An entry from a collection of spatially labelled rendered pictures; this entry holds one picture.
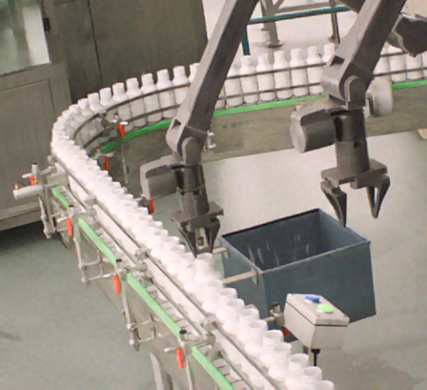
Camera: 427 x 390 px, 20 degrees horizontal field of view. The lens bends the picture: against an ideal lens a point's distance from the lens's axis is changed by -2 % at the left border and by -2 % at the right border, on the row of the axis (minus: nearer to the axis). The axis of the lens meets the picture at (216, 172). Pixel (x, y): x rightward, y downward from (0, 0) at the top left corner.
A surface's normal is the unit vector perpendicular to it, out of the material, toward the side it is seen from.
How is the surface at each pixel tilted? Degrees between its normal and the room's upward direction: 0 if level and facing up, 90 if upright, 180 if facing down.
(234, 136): 90
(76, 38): 90
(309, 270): 90
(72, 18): 90
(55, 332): 0
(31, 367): 0
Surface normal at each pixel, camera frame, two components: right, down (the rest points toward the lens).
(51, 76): 0.36, 0.26
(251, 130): 0.06, 0.32
